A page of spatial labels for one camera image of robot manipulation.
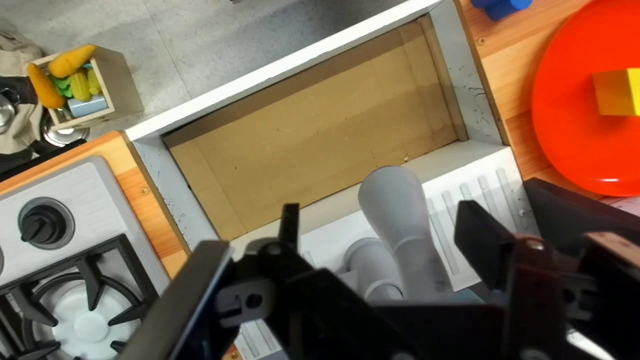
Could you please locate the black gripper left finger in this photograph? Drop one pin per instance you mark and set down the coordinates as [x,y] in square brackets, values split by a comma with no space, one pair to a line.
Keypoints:
[289,231]

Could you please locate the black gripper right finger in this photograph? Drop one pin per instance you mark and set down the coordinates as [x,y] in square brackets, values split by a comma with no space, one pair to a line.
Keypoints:
[487,242]

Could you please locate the grey tap nozzle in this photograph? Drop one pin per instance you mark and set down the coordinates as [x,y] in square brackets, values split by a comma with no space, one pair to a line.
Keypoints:
[400,212]

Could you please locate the white toy sink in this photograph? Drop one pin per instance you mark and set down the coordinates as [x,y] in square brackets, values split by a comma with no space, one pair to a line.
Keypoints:
[300,152]

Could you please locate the red round plate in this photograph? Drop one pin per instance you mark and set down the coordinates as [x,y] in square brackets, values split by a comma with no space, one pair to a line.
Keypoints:
[573,141]

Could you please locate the wooden stove counter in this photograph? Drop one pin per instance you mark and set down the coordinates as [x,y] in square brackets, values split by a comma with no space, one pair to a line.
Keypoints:
[143,200]

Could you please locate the wooden kitchen countertop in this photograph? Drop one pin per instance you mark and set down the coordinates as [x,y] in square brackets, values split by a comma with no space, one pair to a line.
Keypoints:
[506,47]

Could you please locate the yellow cube block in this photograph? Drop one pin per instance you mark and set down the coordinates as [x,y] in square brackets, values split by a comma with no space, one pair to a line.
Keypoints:
[617,92]

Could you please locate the grey toy stove top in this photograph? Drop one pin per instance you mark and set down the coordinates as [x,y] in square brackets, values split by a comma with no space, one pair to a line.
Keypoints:
[87,193]

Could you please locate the wooden vegetable crate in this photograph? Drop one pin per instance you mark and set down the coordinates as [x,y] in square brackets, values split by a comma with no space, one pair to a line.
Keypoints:
[117,82]

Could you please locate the blue cube block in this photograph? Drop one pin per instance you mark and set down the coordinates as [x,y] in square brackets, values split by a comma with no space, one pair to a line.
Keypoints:
[500,6]

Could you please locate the black stove knob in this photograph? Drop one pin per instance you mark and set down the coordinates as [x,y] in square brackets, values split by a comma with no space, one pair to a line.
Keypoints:
[45,223]

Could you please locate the yellow toy vegetable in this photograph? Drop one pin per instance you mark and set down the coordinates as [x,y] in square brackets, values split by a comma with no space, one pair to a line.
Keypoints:
[72,61]

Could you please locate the orange toy carrot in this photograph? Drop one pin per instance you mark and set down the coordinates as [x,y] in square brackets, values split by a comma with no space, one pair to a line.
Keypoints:
[43,87]

